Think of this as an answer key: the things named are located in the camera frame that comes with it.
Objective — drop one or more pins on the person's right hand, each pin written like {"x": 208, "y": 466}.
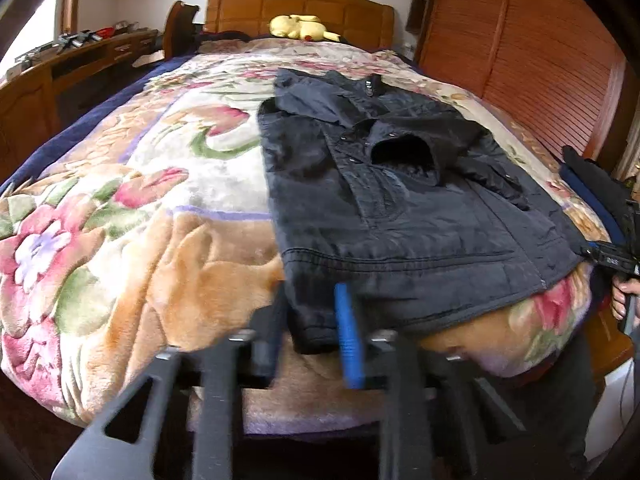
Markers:
{"x": 630, "y": 295}

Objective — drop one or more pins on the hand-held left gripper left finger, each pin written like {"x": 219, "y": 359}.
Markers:
{"x": 270, "y": 345}

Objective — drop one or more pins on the wooden slatted wardrobe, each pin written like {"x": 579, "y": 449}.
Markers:
{"x": 525, "y": 50}

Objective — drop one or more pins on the yellow plush toy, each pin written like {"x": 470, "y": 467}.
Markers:
{"x": 300, "y": 27}

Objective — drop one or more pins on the person's dark trousers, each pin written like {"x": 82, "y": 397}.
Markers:
{"x": 560, "y": 400}

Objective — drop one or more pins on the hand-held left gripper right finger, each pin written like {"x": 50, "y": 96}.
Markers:
{"x": 348, "y": 340}

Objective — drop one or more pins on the wooden bed headboard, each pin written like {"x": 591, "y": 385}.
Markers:
{"x": 300, "y": 5}

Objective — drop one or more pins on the black jacket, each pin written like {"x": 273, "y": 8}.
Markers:
{"x": 410, "y": 200}

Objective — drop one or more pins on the dark pillow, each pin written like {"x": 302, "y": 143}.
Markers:
{"x": 225, "y": 36}

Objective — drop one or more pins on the wooden chair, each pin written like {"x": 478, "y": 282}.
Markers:
{"x": 180, "y": 27}

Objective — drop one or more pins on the folded blue garment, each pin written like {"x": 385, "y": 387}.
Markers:
{"x": 595, "y": 205}

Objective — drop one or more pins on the wooden desk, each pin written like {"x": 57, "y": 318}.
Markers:
{"x": 35, "y": 100}

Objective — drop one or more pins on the floral plush blanket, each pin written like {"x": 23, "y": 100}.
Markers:
{"x": 150, "y": 210}

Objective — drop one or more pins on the window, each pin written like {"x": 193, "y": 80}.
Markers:
{"x": 30, "y": 35}

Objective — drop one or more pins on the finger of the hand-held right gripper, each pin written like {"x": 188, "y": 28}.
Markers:
{"x": 594, "y": 251}

